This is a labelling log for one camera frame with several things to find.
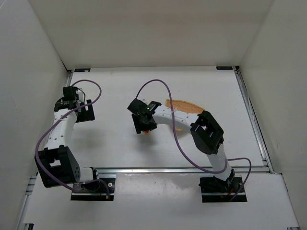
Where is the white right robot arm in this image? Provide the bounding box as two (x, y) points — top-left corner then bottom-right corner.
(128, 98), (235, 188)

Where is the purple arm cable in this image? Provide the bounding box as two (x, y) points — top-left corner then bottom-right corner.
(35, 79), (111, 201)
(136, 80), (252, 203)

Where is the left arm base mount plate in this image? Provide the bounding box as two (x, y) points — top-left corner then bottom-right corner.
(71, 174), (116, 202)

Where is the woven bamboo fruit basket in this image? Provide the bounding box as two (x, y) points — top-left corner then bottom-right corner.
(172, 100), (205, 114)

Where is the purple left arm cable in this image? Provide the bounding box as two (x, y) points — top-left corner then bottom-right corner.
(35, 79), (111, 201)

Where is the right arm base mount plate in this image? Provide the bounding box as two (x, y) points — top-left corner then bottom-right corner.
(199, 176), (243, 203)

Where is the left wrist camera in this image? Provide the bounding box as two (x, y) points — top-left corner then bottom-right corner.
(76, 87), (86, 102)

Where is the black left corner bracket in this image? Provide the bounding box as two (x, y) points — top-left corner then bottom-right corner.
(74, 68), (91, 72)

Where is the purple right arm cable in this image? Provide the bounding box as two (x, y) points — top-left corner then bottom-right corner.
(136, 80), (252, 203)

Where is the black right corner bracket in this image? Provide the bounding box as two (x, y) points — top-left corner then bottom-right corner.
(216, 66), (233, 70)

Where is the front aluminium frame rail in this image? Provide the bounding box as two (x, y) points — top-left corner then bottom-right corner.
(96, 166), (270, 174)

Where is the black corner bracket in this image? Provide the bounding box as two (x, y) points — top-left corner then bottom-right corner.
(216, 66), (233, 70)
(74, 68), (91, 72)

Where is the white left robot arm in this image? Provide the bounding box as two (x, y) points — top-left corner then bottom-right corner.
(35, 86), (101, 193)

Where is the aluminium frame rail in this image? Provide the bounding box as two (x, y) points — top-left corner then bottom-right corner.
(233, 66), (275, 173)
(96, 166), (270, 174)
(16, 70), (72, 230)

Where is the right aluminium frame rail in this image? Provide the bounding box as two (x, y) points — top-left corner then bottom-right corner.
(233, 66), (275, 173)

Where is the left aluminium frame rail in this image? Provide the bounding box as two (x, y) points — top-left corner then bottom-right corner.
(16, 70), (72, 230)

